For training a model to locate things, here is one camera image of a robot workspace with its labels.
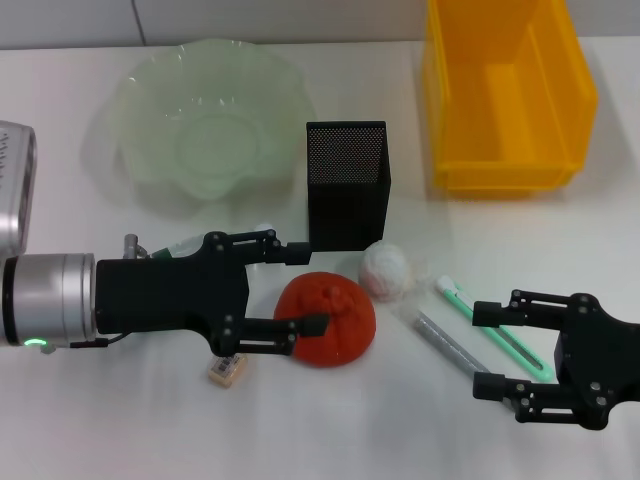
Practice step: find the white paper ball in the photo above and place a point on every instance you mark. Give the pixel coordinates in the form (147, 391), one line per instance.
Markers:
(385, 270)

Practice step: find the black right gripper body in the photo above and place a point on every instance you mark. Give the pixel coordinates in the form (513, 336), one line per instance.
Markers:
(600, 365)

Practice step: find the grey pen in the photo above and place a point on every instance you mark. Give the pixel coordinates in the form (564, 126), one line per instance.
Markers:
(445, 340)

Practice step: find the pale green glass fruit plate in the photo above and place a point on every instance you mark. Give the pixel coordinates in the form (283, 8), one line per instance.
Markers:
(165, 125)

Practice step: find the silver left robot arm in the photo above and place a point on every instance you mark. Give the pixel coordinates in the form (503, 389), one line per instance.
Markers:
(50, 295)

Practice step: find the black mesh pen holder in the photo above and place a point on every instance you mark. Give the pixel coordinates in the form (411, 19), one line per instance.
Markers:
(345, 210)

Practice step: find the silver wrist connector fitting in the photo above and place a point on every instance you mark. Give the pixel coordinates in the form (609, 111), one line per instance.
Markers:
(132, 246)

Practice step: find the yellow plastic storage bin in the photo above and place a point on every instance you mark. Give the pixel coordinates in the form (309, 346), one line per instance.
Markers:
(505, 170)

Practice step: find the clear green-label water bottle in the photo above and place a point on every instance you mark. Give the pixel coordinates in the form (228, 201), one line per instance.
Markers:
(182, 246)

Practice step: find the beige eraser with barcode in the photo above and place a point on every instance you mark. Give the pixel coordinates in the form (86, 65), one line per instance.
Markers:
(227, 369)

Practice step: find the mint green utility knife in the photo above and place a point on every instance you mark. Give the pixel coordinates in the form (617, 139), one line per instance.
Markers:
(452, 294)

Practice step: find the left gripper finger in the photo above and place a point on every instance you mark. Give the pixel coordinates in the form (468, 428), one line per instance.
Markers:
(312, 326)
(295, 253)

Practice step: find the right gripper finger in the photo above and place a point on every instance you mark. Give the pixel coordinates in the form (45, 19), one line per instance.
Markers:
(487, 312)
(487, 386)

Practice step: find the red-orange orange fruit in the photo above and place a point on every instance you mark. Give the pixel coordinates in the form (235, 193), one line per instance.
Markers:
(345, 332)

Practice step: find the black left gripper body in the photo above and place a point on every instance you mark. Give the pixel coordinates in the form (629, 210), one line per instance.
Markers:
(160, 295)

